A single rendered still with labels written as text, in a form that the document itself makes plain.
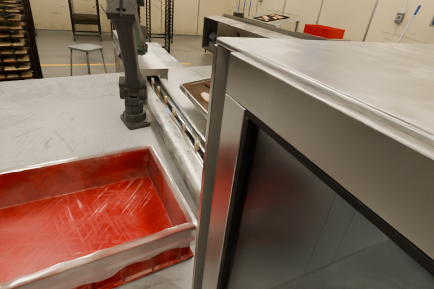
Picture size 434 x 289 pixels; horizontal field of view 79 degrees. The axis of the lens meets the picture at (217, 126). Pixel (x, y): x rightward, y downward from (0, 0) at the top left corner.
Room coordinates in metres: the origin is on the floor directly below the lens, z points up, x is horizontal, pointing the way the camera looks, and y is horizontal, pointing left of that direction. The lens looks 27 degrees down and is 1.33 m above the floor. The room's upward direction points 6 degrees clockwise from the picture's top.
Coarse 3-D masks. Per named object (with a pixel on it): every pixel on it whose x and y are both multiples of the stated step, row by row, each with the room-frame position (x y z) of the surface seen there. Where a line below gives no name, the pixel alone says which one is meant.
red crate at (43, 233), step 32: (96, 192) 0.53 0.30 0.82; (128, 192) 0.54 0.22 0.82; (0, 224) 0.40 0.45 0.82; (32, 224) 0.41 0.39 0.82; (64, 224) 0.42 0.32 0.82; (96, 224) 0.43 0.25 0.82; (128, 224) 0.44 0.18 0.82; (160, 224) 0.45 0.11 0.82; (0, 256) 0.33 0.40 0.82; (32, 256) 0.33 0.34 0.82; (64, 256) 0.34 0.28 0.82; (160, 256) 0.34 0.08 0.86; (192, 256) 0.37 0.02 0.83; (96, 288) 0.28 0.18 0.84
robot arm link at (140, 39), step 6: (138, 0) 0.85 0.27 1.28; (144, 0) 0.87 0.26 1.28; (138, 18) 0.98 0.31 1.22; (138, 24) 0.97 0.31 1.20; (138, 30) 0.98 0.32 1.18; (138, 36) 1.01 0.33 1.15; (138, 42) 1.05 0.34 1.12; (144, 42) 1.10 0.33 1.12; (138, 48) 1.09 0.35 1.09; (144, 48) 1.10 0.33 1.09; (144, 54) 1.13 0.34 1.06
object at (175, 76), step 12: (120, 72) 1.58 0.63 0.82; (168, 72) 1.70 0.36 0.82; (180, 72) 1.73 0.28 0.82; (192, 72) 1.76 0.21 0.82; (204, 72) 1.80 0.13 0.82; (168, 84) 1.47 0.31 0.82; (180, 96) 1.30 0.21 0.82; (192, 108) 1.16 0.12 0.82; (180, 120) 1.02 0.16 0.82; (192, 120) 1.03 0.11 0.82; (204, 120) 1.05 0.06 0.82; (204, 132) 0.94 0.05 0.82
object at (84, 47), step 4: (80, 44) 3.81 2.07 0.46; (84, 44) 3.84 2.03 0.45; (88, 44) 3.87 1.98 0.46; (72, 48) 3.56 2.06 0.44; (76, 48) 3.55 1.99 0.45; (80, 48) 3.55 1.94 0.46; (84, 48) 3.58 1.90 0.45; (88, 48) 3.60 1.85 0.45; (92, 48) 3.62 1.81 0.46; (96, 48) 3.67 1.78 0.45; (100, 48) 3.74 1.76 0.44; (88, 60) 3.53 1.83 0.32; (88, 64) 3.52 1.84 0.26; (104, 64) 3.80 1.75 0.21; (88, 68) 3.51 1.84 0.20; (88, 72) 3.90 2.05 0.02
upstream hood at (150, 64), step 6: (114, 30) 2.46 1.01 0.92; (114, 36) 2.36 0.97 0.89; (150, 54) 1.72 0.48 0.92; (138, 60) 1.55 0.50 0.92; (144, 60) 1.56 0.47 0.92; (150, 60) 1.58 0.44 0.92; (156, 60) 1.59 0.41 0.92; (144, 66) 1.43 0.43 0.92; (150, 66) 1.44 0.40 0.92; (156, 66) 1.45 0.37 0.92; (162, 66) 1.47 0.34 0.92; (144, 72) 1.39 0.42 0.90; (150, 72) 1.40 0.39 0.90; (156, 72) 1.42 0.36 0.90; (162, 72) 1.43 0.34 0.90; (162, 78) 1.43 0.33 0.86
